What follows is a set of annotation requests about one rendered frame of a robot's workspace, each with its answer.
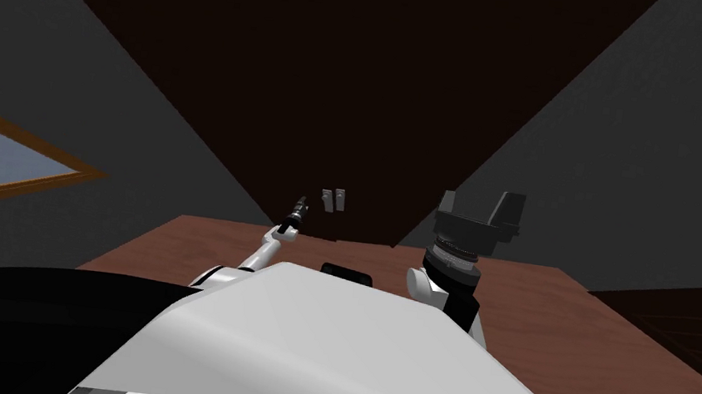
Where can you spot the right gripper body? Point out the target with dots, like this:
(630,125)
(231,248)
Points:
(467,233)

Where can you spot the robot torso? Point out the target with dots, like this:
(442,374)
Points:
(332,349)

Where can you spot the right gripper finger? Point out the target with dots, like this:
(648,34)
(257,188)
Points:
(447,202)
(509,208)

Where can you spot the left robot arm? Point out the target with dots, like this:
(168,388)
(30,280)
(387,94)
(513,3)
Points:
(6,329)

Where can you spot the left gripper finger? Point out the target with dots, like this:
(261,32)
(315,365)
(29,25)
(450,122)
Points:
(340,200)
(327,200)

